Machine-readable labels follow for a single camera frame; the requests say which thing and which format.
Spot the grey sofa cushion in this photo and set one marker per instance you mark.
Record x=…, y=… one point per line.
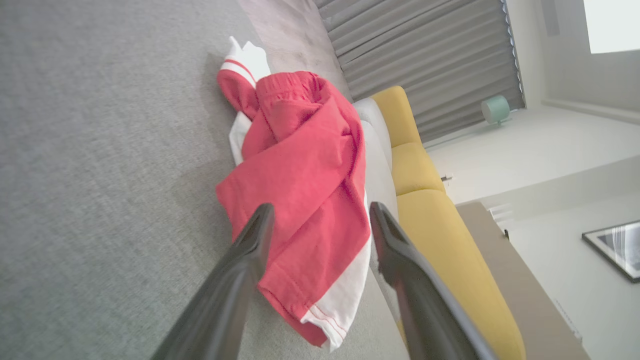
x=377, y=165

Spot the dark framed picture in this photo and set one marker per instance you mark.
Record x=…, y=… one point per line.
x=617, y=247

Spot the grey pleated curtain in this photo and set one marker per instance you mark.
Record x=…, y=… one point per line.
x=425, y=55

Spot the yellow sofa cushion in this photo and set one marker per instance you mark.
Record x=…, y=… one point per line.
x=397, y=115
x=417, y=167
x=450, y=250

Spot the red shorts with white band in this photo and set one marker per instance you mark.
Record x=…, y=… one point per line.
x=295, y=100

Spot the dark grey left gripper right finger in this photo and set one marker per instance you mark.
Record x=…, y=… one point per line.
x=425, y=310

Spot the mint green lamp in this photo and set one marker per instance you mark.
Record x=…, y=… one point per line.
x=495, y=109

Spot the bright window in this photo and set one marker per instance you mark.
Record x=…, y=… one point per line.
x=612, y=25

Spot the beige ledge board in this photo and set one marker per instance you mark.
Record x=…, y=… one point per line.
x=520, y=295

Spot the red white printed jersey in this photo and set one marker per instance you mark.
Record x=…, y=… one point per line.
x=310, y=235

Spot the grey fabric sofa seat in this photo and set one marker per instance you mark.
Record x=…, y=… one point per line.
x=100, y=175

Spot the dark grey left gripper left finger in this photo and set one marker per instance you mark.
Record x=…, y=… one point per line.
x=225, y=300

